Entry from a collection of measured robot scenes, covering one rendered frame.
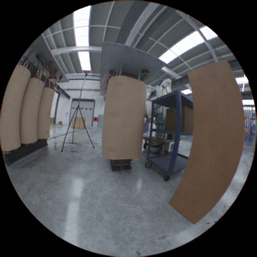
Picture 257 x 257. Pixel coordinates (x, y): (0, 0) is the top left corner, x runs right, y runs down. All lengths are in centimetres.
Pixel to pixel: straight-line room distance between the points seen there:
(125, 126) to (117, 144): 19
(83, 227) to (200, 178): 67
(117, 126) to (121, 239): 85
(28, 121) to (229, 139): 181
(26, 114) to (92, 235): 143
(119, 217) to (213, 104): 79
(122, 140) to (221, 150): 74
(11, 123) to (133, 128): 146
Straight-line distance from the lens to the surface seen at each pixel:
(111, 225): 57
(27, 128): 144
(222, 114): 44
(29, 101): 145
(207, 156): 45
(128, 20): 431
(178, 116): 68
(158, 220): 62
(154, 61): 108
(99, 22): 1051
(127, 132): 74
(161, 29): 1020
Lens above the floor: 55
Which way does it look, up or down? 2 degrees down
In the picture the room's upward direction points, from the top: 5 degrees clockwise
